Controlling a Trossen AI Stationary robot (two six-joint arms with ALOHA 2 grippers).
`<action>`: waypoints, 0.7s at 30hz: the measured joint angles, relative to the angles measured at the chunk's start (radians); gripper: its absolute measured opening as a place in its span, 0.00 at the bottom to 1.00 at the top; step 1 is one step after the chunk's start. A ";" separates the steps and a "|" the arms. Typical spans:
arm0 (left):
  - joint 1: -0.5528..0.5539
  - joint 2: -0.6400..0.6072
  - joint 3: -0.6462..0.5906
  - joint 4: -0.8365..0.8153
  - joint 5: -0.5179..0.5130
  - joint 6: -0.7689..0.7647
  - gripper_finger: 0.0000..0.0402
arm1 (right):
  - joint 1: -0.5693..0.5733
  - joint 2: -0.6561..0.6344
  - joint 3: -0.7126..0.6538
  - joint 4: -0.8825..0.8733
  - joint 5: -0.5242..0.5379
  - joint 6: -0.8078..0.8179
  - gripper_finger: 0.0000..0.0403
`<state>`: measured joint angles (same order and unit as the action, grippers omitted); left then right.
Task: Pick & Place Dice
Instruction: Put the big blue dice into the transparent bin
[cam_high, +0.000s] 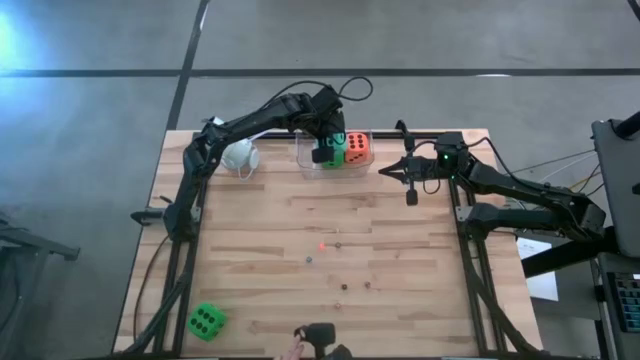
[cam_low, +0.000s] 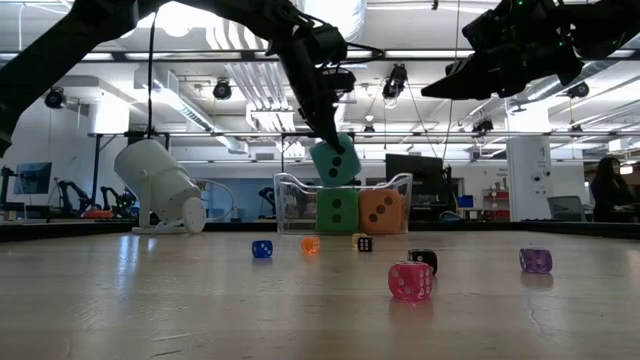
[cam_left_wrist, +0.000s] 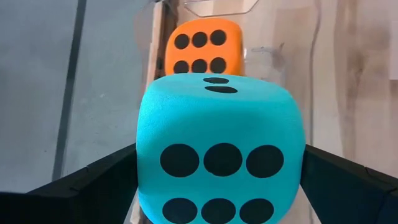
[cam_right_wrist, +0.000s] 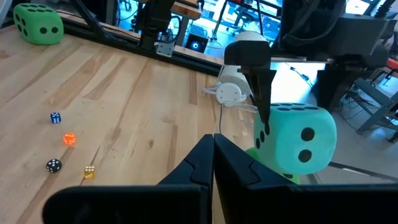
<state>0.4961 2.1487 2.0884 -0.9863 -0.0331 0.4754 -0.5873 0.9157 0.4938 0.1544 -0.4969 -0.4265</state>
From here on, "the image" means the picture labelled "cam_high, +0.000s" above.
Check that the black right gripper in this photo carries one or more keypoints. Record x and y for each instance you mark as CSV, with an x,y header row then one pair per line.
x,y
422,169

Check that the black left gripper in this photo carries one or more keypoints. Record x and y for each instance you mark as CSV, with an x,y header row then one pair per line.
x,y
325,112

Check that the large green foam die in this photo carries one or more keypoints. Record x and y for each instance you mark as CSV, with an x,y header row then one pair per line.
x,y
334,162
206,322

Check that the large orange foam die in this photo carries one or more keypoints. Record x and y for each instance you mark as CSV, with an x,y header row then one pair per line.
x,y
357,148

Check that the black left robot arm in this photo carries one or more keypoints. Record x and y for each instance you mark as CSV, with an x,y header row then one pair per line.
x,y
240,122

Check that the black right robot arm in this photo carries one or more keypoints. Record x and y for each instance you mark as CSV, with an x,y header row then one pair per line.
x,y
525,187

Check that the clear plastic bin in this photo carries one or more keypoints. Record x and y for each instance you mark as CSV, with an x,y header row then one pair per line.
x,y
310,167

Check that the white paper sheet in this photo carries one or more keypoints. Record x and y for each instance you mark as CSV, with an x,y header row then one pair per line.
x,y
542,287

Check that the black diagonal brace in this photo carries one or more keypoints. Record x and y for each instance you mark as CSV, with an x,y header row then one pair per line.
x,y
570,252

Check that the person's hand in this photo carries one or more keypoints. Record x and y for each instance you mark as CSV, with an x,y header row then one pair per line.
x,y
290,350

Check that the black keyboard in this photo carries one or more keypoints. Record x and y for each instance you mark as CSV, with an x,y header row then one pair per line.
x,y
627,302

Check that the grey metal bar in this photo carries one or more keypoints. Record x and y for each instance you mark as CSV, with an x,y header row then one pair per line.
x,y
40,245

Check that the black frame clamp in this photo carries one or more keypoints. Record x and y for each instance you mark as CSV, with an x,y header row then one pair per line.
x,y
402,131

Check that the silver corner bracket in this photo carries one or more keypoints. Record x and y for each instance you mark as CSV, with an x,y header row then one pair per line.
x,y
464,214

